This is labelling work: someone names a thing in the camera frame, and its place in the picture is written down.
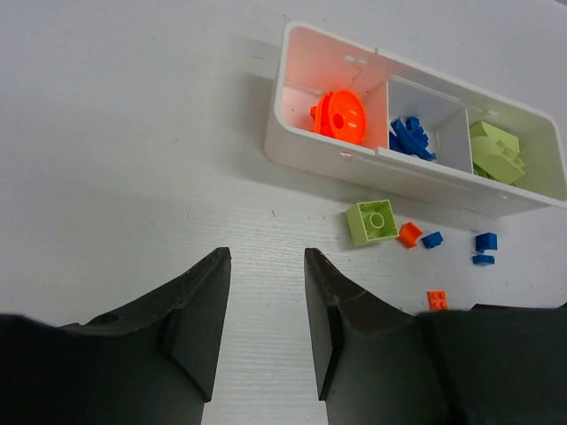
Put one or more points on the green sloped lego brick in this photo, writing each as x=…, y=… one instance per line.
x=495, y=153

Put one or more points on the orange round lego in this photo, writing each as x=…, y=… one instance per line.
x=340, y=115

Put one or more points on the small orange lego pair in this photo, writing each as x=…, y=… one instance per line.
x=409, y=235

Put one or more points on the small blue lego stray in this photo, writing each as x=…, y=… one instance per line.
x=432, y=240

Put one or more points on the small blue lego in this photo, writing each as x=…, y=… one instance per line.
x=483, y=244

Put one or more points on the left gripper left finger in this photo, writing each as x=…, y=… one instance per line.
x=189, y=313

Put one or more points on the blue round lego piece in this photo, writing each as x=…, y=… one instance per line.
x=408, y=137

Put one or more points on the white three-compartment tray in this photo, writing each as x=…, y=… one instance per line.
x=369, y=117

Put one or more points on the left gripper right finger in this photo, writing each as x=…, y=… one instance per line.
x=363, y=348

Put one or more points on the green square lego brick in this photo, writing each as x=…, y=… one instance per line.
x=371, y=222

